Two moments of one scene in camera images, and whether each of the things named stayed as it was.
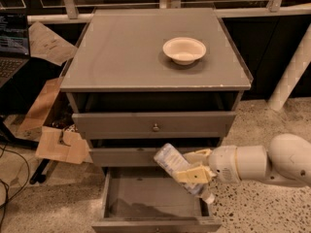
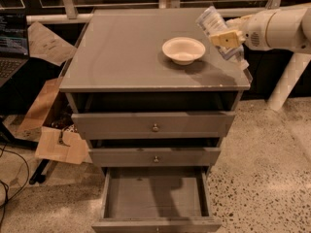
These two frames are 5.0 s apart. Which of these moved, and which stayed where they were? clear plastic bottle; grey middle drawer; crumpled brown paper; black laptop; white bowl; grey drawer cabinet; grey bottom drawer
Moved: clear plastic bottle
Stayed: grey bottom drawer; grey middle drawer; white bowl; crumpled brown paper; grey drawer cabinet; black laptop
